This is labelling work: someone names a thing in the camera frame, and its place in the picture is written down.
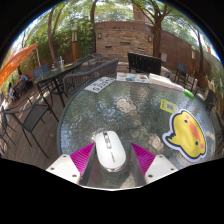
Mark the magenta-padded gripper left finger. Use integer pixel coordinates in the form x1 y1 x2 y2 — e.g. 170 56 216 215
45 142 98 187

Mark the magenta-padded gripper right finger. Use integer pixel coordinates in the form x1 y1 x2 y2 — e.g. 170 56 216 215
128 142 179 187

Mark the white computer mouse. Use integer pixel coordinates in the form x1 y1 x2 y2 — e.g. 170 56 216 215
95 130 128 173

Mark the yellow duck-shaped mouse pad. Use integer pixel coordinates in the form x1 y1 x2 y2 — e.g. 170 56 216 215
162 109 208 163

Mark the black metal mesh chair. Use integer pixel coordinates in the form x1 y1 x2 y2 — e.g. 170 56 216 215
2 96 60 159

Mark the yellow code card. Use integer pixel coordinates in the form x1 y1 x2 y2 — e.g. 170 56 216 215
159 98 177 114

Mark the black metal patio chair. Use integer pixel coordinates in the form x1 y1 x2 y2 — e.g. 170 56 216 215
196 87 219 114
174 62 198 91
214 109 224 151

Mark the green marker pen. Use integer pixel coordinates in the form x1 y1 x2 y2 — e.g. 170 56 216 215
183 88 196 99

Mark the small white pack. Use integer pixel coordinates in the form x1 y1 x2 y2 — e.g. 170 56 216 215
172 83 185 92

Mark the white flat box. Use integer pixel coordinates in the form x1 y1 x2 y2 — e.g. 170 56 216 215
159 75 175 89
148 73 164 86

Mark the white sign with black letters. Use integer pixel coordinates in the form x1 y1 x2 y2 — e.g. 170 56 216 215
83 76 116 94

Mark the dark glass patio table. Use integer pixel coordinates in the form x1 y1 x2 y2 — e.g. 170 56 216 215
33 61 83 108

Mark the person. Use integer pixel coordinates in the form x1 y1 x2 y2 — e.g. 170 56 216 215
18 69 30 84

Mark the blue metal chair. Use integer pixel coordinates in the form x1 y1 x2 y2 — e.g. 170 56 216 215
32 63 50 80

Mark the grey wicker chair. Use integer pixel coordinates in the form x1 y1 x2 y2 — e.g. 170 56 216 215
74 53 104 72
63 58 120 96

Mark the clear cup with straw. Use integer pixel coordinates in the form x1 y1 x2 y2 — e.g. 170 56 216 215
58 55 65 70

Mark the black slatted bench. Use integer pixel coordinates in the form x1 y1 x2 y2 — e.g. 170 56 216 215
127 52 163 76

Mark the orange patio umbrella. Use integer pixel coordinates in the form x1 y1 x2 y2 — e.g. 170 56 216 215
0 43 38 88

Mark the forked-trunk tree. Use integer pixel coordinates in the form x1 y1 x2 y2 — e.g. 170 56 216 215
46 2 69 64

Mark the large branching tree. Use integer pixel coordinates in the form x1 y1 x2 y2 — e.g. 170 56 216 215
131 0 173 58

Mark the slim-trunk tree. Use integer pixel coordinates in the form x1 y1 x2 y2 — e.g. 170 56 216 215
89 0 100 53

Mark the brick lamp post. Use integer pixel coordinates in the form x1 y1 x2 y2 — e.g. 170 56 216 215
189 45 198 79
70 26 80 63

